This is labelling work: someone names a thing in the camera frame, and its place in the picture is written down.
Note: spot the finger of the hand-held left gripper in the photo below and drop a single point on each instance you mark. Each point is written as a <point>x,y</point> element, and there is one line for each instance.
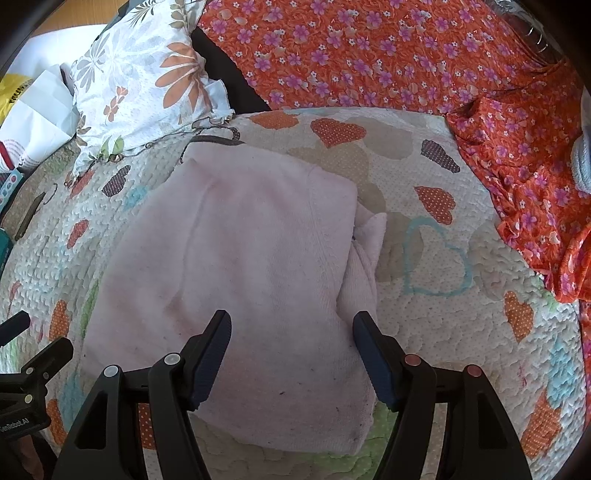
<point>14,325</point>
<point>46,362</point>

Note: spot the brown stick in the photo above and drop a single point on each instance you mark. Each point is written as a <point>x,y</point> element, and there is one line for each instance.
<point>30,214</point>

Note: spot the white floral pillow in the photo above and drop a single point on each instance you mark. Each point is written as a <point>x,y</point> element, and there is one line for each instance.
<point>138,83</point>

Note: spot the yellow plastic bag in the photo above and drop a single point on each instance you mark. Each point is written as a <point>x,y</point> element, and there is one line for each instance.
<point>11,92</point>

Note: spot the teal box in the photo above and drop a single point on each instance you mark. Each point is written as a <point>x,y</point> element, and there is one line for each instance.
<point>4,249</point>

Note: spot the orange floral cloth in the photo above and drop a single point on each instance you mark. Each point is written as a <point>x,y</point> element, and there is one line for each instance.
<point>392,55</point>

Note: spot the white paper bag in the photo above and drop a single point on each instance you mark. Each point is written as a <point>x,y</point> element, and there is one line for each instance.
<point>37,115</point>

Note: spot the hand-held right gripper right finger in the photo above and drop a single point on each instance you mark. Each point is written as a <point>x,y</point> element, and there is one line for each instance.
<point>376,364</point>

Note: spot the pale pink floral embroidered sweater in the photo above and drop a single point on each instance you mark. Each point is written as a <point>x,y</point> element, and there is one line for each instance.
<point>258,258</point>

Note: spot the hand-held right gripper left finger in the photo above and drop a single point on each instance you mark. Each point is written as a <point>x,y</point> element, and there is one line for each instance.
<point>210,360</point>

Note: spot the quilted heart pattern blanket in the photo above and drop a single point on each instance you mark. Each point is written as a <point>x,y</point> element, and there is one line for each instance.
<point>461,314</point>

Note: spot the grey round fabric object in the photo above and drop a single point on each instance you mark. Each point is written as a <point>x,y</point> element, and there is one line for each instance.
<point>582,166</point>

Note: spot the colourful small box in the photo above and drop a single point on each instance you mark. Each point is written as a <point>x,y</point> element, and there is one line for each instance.
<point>11,187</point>

